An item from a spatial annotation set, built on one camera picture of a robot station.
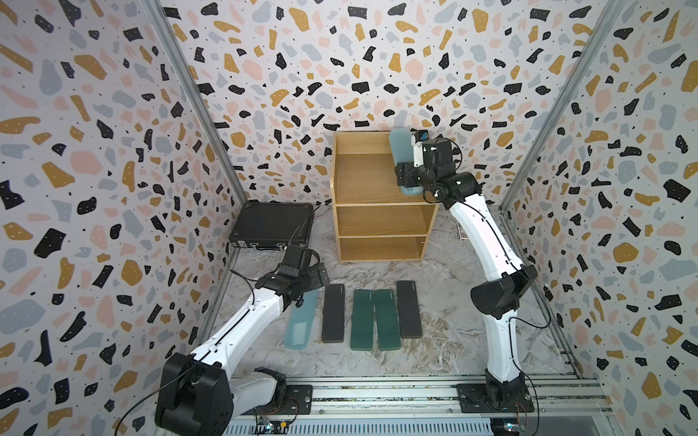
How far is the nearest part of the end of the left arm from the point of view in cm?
58

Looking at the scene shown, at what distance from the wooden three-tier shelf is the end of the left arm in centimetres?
19

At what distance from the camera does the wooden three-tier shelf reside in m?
0.82
